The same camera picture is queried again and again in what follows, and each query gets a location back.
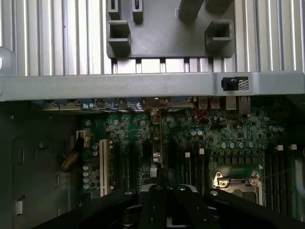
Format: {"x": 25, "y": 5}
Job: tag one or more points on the green motherboard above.
{"x": 214, "y": 133}

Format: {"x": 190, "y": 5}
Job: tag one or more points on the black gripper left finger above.
{"x": 155, "y": 210}

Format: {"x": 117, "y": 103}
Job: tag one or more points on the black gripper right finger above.
{"x": 190, "y": 210}

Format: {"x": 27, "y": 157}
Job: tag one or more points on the grey parts rack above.
{"x": 166, "y": 35}

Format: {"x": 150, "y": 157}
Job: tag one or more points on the locking lever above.
{"x": 281, "y": 173}

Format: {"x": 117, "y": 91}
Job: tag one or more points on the CPU socket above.
{"x": 220, "y": 177}

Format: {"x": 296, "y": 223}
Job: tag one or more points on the black case latch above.
{"x": 228, "y": 83}

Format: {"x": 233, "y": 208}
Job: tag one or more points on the open grey PC case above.
{"x": 143, "y": 87}

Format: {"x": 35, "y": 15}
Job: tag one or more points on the white expansion slot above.
{"x": 103, "y": 167}

